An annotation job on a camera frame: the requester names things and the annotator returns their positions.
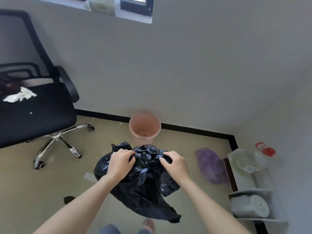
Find purple plastic bag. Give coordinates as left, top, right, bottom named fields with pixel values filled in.
left=195, top=147, right=228, bottom=185

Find clear jug with red cap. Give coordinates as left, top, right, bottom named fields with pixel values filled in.
left=229, top=141, right=276, bottom=174

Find white shelf rack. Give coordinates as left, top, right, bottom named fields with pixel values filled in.
left=223, top=148, right=289, bottom=234

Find black office chair chrome base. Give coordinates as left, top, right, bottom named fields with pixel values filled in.
left=0, top=9, right=96, bottom=170

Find person's left forearm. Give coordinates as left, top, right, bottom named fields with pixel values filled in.
left=32, top=174, right=123, bottom=234

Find person's right forearm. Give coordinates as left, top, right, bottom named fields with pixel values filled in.
left=179, top=176, right=252, bottom=234

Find grey paper roll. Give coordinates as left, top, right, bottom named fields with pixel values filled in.
left=229, top=194, right=270, bottom=218

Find person's right hand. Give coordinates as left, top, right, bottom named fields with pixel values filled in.
left=160, top=150, right=192, bottom=187

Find person's left hand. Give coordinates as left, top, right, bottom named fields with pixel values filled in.
left=106, top=148, right=136, bottom=184

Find white crumpled tissue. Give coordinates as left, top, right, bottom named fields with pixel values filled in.
left=2, top=86, right=37, bottom=103

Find person's left leg blue jeans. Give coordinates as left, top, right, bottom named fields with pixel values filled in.
left=97, top=223, right=122, bottom=234

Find window with dark frame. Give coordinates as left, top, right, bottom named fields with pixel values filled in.
left=32, top=0, right=154, bottom=24

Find pink plastic trash bin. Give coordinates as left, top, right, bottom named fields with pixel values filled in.
left=128, top=112, right=162, bottom=146

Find white box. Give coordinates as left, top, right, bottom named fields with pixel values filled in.
left=87, top=0, right=117, bottom=17

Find black plastic bag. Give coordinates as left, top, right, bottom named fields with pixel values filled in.
left=94, top=141, right=182, bottom=224

